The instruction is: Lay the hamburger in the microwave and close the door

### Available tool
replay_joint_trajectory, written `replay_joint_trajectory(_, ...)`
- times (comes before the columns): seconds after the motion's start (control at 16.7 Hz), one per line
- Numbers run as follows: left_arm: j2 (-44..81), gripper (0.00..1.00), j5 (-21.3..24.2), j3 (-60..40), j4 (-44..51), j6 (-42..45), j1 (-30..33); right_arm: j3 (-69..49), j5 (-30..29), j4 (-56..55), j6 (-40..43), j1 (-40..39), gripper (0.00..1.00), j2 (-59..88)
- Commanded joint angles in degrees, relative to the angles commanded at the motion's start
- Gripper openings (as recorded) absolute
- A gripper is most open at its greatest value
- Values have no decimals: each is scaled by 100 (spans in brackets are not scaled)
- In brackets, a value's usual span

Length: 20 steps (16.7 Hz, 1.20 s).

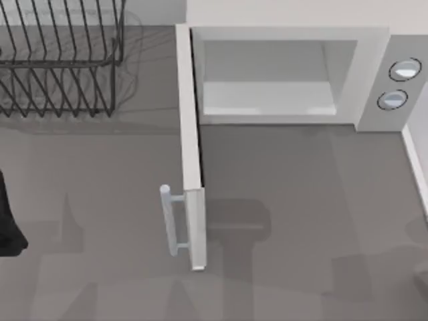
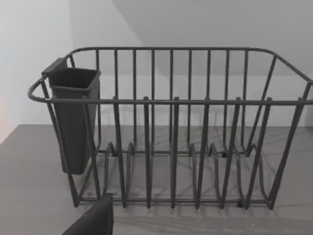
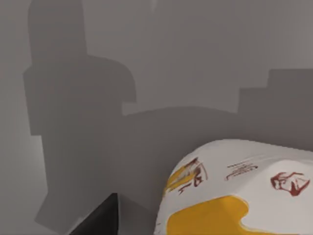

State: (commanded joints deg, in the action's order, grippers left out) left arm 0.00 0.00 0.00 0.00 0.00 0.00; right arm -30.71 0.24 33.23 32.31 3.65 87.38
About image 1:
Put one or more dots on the round microwave knob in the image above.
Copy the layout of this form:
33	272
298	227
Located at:
405	69
392	99

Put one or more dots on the pale microwave oven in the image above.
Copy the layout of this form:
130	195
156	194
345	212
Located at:
371	110

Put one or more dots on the white microwave door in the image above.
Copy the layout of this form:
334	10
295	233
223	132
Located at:
189	133

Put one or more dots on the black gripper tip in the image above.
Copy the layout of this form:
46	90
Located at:
9	227

